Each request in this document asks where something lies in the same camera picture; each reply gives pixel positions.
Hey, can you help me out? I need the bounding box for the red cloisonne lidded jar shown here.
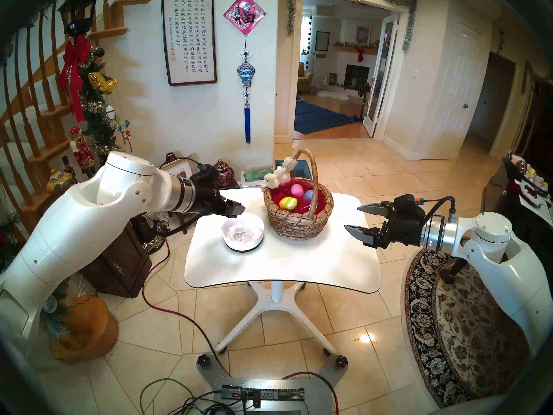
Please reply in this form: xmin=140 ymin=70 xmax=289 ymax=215
xmin=214 ymin=159 xmax=235 ymax=189

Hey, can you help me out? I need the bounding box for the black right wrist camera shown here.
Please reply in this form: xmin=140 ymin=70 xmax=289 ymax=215
xmin=391 ymin=194 xmax=427 ymax=217

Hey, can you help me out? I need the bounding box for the oriental patterned rug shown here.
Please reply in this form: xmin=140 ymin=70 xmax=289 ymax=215
xmin=402 ymin=248 xmax=531 ymax=408

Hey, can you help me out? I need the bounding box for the dark wooden side table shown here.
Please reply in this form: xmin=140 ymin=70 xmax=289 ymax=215
xmin=41 ymin=194 xmax=153 ymax=298

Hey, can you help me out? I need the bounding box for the yellow porcelain urn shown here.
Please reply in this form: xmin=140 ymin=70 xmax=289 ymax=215
xmin=46 ymin=169 xmax=74 ymax=195

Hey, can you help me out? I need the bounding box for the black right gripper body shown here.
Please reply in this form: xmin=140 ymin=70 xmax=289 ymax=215
xmin=365 ymin=213 xmax=426 ymax=249

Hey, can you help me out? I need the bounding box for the white round bowl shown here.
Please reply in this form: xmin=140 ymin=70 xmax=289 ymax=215
xmin=222 ymin=212 xmax=265 ymax=252

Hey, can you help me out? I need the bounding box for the black lantern lamp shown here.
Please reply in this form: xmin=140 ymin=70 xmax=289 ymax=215
xmin=57 ymin=0 xmax=101 ymax=38

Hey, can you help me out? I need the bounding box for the red diamond fu decoration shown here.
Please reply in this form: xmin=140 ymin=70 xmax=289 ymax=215
xmin=223 ymin=0 xmax=266 ymax=35

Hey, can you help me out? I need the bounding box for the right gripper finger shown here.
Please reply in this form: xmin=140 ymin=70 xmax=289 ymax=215
xmin=344 ymin=224 xmax=369 ymax=246
xmin=357 ymin=202 xmax=392 ymax=216

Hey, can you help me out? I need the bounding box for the blue floor rug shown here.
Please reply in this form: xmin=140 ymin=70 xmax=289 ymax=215
xmin=294 ymin=101 xmax=359 ymax=135

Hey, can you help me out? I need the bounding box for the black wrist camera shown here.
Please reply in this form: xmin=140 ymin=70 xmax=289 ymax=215
xmin=192 ymin=163 xmax=219 ymax=183
xmin=391 ymin=194 xmax=427 ymax=217

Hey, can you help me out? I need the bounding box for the grey metal robot base plate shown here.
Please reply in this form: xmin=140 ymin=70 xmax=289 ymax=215
xmin=197 ymin=354 xmax=348 ymax=415

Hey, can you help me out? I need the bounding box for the colourful egg centrepiece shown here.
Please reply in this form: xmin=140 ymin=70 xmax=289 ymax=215
xmin=510 ymin=154 xmax=551 ymax=198

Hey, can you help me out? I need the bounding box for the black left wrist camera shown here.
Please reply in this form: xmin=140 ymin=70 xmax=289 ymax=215
xmin=192 ymin=163 xmax=219 ymax=183

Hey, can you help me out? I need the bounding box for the blue vase tassel hanging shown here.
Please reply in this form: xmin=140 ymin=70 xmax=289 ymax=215
xmin=237 ymin=35 xmax=255 ymax=144

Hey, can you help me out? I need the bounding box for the white panel door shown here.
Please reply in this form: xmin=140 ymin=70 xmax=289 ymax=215
xmin=426 ymin=21 xmax=484 ymax=160

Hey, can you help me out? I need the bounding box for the small black nutcracker figure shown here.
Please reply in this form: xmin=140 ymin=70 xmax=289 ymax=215
xmin=61 ymin=156 xmax=79 ymax=185

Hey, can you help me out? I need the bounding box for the red ribbon bow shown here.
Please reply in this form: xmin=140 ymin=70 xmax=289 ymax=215
xmin=58 ymin=35 xmax=92 ymax=123

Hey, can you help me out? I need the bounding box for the green floor cable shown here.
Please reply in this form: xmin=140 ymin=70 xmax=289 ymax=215
xmin=139 ymin=378 xmax=195 ymax=415

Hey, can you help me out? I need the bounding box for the red nutcracker figure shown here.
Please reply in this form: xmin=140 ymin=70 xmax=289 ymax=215
xmin=68 ymin=125 xmax=98 ymax=179

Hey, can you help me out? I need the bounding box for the gold ingot ornament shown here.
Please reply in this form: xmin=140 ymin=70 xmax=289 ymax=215
xmin=88 ymin=72 xmax=118 ymax=94

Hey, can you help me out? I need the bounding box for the green tinsel christmas garland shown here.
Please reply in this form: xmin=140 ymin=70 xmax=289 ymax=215
xmin=80 ymin=47 xmax=134 ymax=160

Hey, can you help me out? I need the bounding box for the red shredded paper filling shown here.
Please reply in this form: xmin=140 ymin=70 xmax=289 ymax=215
xmin=270 ymin=179 xmax=327 ymax=216

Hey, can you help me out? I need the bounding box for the tan armchair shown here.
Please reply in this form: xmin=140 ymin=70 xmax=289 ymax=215
xmin=297 ymin=62 xmax=314 ymax=93

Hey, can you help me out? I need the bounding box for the black left wrist camera cable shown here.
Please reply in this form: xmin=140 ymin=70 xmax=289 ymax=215
xmin=160 ymin=157 xmax=206 ymax=170

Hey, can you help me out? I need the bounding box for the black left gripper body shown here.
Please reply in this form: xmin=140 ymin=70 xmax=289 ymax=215
xmin=192 ymin=179 xmax=232 ymax=218

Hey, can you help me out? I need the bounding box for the white glass french door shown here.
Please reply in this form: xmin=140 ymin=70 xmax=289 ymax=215
xmin=363 ymin=14 xmax=399 ymax=138

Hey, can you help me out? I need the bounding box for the black fireplace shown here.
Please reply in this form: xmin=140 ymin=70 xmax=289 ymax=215
xmin=344 ymin=64 xmax=370 ymax=88

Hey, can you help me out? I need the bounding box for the silver tinsel doorway garland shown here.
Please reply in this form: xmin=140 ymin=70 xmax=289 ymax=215
xmin=287 ymin=0 xmax=417 ymax=54

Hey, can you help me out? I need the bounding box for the brown wicker basket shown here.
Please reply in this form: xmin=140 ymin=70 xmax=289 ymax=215
xmin=262 ymin=148 xmax=334 ymax=240

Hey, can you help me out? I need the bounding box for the framed chinese calligraphy scroll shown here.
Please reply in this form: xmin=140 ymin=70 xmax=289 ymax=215
xmin=161 ymin=0 xmax=217 ymax=86

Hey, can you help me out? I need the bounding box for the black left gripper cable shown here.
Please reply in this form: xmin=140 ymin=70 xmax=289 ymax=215
xmin=158 ymin=211 xmax=212 ymax=237

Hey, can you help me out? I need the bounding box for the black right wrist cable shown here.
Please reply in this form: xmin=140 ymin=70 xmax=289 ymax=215
xmin=415 ymin=195 xmax=458 ymax=223

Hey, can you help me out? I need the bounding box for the black power strip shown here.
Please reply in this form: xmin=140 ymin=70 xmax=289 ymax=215
xmin=220 ymin=385 xmax=305 ymax=402

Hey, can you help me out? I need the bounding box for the wooden staircase banister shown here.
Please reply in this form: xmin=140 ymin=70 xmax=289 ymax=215
xmin=0 ymin=0 xmax=152 ymax=363

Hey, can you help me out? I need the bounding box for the framed red shoe picture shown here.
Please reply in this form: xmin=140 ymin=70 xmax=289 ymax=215
xmin=164 ymin=156 xmax=200 ymax=179

